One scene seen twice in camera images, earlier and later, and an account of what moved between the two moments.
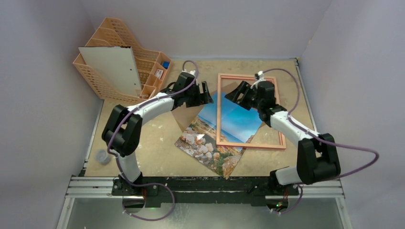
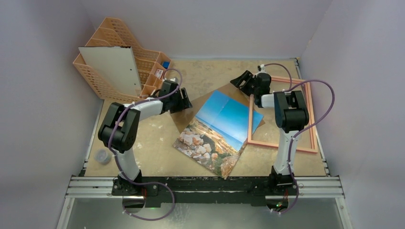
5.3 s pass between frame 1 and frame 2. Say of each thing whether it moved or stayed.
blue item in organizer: stayed
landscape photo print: stayed
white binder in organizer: stayed
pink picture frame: moved
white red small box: stayed
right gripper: moved
